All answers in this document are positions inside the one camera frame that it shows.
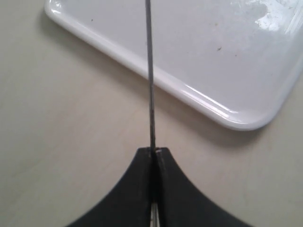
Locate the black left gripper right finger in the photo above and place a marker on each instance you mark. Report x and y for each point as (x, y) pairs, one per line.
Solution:
(180, 203)

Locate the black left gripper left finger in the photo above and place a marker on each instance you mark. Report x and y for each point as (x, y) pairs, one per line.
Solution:
(128, 204)

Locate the thin metal skewer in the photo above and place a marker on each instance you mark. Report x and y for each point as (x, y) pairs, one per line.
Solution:
(154, 205)

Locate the white rectangular plastic tray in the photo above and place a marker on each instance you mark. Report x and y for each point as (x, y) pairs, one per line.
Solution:
(234, 61)

